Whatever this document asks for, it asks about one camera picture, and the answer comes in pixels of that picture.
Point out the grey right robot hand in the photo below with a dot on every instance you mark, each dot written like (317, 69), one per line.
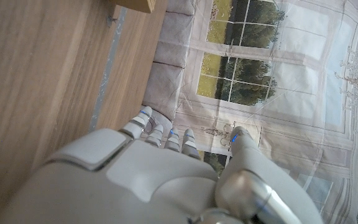
(120, 180)

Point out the brown cardboard box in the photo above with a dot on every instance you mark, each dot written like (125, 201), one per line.
(135, 4)

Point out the printed window backdrop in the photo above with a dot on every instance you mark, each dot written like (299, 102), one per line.
(291, 93)

